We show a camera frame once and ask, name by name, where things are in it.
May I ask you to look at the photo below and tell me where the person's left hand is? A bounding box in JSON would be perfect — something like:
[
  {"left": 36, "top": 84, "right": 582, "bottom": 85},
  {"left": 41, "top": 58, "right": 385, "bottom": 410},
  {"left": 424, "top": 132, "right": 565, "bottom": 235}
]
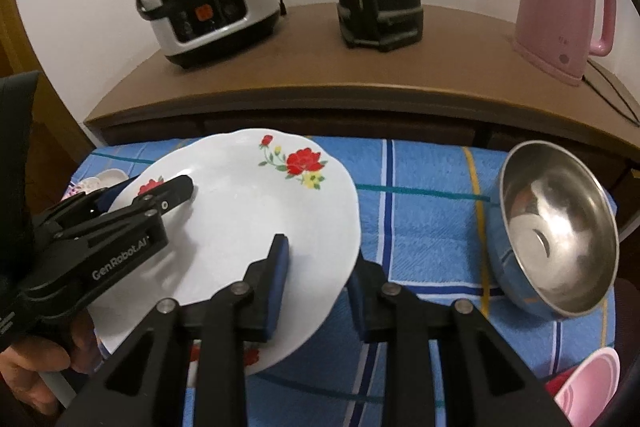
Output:
[{"left": 0, "top": 307, "right": 103, "bottom": 414}]

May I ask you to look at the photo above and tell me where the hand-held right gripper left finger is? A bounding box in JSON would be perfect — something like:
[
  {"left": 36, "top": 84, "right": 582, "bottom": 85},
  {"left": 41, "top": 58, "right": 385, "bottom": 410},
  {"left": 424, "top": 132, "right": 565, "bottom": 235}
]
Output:
[{"left": 55, "top": 234, "right": 291, "bottom": 427}]

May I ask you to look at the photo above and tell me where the pink electric kettle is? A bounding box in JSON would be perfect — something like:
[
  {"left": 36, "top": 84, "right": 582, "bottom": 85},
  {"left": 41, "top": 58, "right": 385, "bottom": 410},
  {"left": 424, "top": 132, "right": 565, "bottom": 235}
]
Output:
[{"left": 511, "top": 0, "right": 617, "bottom": 86}]

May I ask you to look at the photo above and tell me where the pink plastic cup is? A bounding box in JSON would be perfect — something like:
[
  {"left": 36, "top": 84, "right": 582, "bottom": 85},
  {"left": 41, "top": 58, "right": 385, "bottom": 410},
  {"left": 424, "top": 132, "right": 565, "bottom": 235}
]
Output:
[{"left": 555, "top": 347, "right": 621, "bottom": 427}]

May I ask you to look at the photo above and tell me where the small floral dish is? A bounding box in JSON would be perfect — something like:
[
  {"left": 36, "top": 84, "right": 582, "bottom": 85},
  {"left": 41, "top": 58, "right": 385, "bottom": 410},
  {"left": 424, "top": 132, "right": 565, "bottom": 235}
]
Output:
[{"left": 62, "top": 168, "right": 132, "bottom": 204}]

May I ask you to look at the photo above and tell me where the white floral plate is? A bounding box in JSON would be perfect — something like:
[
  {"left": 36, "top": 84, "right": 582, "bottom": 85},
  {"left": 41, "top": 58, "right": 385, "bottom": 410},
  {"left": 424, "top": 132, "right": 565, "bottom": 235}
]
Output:
[{"left": 95, "top": 128, "right": 362, "bottom": 375}]

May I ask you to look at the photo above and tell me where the brown wooden cabinet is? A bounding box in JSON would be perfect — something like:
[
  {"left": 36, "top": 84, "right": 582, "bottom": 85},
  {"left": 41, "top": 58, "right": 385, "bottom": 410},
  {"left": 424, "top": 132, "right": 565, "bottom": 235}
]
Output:
[{"left": 82, "top": 2, "right": 640, "bottom": 218}]

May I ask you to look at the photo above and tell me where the blue plaid cloth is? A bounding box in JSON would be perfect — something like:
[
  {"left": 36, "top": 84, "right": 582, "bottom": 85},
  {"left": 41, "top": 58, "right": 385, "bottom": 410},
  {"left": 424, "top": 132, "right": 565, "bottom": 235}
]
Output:
[{"left": 60, "top": 137, "right": 618, "bottom": 427}]

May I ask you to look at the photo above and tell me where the stainless steel bowl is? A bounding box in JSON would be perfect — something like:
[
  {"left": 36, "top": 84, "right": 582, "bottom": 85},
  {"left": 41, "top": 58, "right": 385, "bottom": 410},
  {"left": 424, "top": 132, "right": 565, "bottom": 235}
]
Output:
[{"left": 487, "top": 140, "right": 621, "bottom": 319}]

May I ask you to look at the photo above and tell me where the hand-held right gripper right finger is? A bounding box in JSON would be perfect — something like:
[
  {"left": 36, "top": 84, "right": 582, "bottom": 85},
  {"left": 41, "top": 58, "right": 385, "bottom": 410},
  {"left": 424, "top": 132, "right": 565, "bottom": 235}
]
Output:
[{"left": 347, "top": 257, "right": 576, "bottom": 427}]

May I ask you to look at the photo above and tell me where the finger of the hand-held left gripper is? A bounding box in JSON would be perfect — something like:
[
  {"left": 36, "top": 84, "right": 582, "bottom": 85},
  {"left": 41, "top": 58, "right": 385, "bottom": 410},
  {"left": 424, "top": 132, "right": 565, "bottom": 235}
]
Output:
[
  {"left": 32, "top": 179, "right": 132, "bottom": 239},
  {"left": 34, "top": 175, "right": 195, "bottom": 309}
]

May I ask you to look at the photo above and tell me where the black kettle power cable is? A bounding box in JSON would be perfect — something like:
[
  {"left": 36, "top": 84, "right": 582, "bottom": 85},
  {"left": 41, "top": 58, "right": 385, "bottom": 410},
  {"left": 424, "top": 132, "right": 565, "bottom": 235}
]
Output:
[{"left": 582, "top": 57, "right": 640, "bottom": 128}]

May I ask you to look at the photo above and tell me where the red cloth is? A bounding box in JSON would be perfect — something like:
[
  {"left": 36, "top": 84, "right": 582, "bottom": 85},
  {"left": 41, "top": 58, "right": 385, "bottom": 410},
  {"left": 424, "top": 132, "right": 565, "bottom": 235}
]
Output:
[{"left": 542, "top": 369, "right": 576, "bottom": 400}]

